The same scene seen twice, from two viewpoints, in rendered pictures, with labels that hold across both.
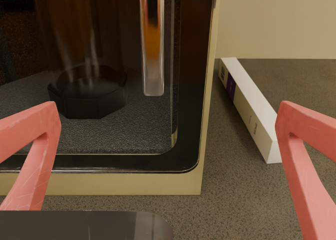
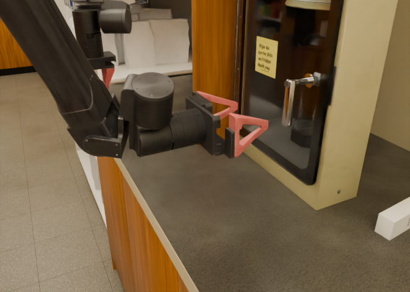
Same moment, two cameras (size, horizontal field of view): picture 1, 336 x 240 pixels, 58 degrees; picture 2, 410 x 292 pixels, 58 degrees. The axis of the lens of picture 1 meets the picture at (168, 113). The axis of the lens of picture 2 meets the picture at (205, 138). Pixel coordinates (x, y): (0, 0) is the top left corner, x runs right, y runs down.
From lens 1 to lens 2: 0.57 m
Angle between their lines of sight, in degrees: 56
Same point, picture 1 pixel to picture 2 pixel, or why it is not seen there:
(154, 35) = (286, 103)
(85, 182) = (276, 169)
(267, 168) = (370, 231)
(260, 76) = not seen: outside the picture
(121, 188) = (287, 182)
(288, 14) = not seen: outside the picture
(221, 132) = (378, 206)
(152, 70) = (284, 114)
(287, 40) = not seen: outside the picture
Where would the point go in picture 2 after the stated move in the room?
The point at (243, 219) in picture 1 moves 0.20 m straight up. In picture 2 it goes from (318, 228) to (334, 133)
